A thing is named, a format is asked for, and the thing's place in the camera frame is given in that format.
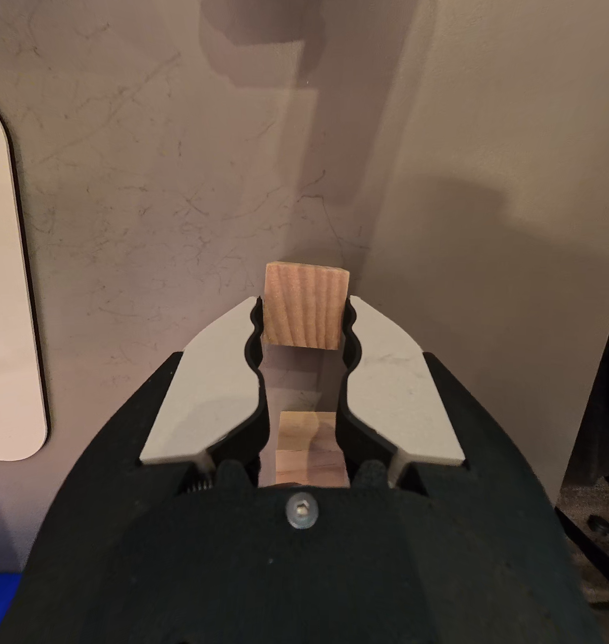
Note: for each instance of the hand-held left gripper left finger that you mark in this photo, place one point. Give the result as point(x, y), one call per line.
point(208, 397)

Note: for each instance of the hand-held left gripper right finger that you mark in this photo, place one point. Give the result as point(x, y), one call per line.
point(400, 397)

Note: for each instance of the wooden cube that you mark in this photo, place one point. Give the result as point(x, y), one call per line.
point(309, 453)
point(304, 307)

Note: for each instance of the blue plastic bin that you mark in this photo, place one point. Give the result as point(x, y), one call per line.
point(0, 603)

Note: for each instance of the grey desk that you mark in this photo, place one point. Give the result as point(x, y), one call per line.
point(435, 151)

